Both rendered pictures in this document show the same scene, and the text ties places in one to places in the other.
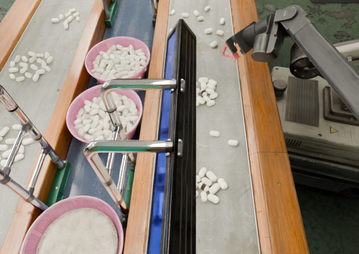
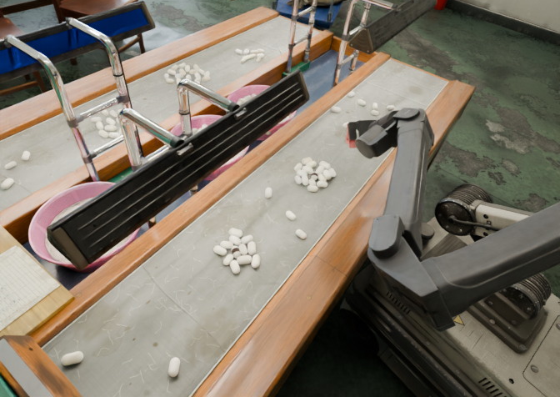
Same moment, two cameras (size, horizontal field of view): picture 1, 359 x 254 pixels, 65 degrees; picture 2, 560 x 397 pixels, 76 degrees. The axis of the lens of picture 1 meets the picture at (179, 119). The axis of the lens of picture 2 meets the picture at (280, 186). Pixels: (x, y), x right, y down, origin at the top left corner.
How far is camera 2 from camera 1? 0.37 m
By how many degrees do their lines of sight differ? 18
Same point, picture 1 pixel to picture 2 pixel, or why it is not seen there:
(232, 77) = (357, 179)
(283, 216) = (284, 328)
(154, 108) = (254, 161)
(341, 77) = (399, 186)
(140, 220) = (155, 238)
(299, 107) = not seen: hidden behind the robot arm
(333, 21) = not seen: outside the picture
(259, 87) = (375, 202)
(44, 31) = (222, 56)
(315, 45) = (407, 150)
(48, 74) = not seen: hidden behind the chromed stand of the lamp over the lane
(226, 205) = (242, 282)
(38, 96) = (172, 101)
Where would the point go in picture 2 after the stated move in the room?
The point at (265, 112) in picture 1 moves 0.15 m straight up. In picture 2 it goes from (359, 228) to (375, 190)
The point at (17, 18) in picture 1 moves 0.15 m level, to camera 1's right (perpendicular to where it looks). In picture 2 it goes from (209, 36) to (235, 46)
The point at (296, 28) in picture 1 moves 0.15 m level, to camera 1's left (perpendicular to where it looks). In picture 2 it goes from (405, 128) to (340, 103)
